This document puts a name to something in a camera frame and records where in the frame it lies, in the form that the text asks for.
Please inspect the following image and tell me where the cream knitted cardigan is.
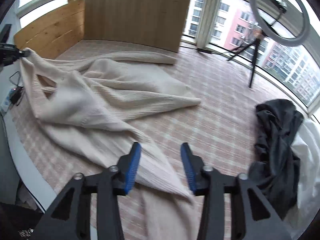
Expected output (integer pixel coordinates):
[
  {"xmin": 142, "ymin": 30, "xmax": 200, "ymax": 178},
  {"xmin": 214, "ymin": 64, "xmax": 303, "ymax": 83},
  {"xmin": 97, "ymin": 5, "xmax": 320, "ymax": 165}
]
[{"xmin": 21, "ymin": 51, "xmax": 201, "ymax": 239}]

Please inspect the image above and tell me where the pine wood headboard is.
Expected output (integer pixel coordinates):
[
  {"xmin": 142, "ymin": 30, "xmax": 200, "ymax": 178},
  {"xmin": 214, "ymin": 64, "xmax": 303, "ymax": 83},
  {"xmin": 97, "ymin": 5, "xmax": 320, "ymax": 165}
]
[{"xmin": 14, "ymin": 0, "xmax": 85, "ymax": 59}]

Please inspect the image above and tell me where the black garment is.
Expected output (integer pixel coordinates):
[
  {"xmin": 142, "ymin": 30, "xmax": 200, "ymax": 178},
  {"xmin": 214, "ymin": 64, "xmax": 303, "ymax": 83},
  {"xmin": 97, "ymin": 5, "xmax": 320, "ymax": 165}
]
[{"xmin": 248, "ymin": 99, "xmax": 304, "ymax": 219}]

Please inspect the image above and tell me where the white garment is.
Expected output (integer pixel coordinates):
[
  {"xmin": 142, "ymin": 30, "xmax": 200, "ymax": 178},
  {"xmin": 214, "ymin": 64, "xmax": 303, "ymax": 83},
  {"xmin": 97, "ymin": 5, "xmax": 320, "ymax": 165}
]
[{"xmin": 284, "ymin": 119, "xmax": 319, "ymax": 239}]

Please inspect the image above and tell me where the pink plaid bed sheet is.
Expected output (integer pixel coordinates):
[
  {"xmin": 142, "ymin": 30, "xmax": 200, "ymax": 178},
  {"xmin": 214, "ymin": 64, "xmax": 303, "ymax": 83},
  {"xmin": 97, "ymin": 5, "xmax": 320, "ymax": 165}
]
[{"xmin": 10, "ymin": 39, "xmax": 311, "ymax": 240}]

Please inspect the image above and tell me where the light wood wardrobe panel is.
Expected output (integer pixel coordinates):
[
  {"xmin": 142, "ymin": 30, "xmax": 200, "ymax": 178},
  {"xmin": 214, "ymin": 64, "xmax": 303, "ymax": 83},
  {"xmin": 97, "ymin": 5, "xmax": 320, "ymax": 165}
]
[{"xmin": 84, "ymin": 0, "xmax": 190, "ymax": 52}]

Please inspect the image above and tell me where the black cable and charger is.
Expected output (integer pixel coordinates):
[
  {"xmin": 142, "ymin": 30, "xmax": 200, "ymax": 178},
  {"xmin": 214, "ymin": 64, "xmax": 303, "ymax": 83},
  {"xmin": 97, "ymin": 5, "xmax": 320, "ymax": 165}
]
[{"xmin": 8, "ymin": 71, "xmax": 25, "ymax": 107}]

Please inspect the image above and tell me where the ring light on tripod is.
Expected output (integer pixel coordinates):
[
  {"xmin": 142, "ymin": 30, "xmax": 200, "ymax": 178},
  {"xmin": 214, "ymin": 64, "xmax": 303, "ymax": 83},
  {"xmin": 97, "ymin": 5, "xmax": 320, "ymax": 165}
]
[{"xmin": 229, "ymin": 0, "xmax": 310, "ymax": 88}]

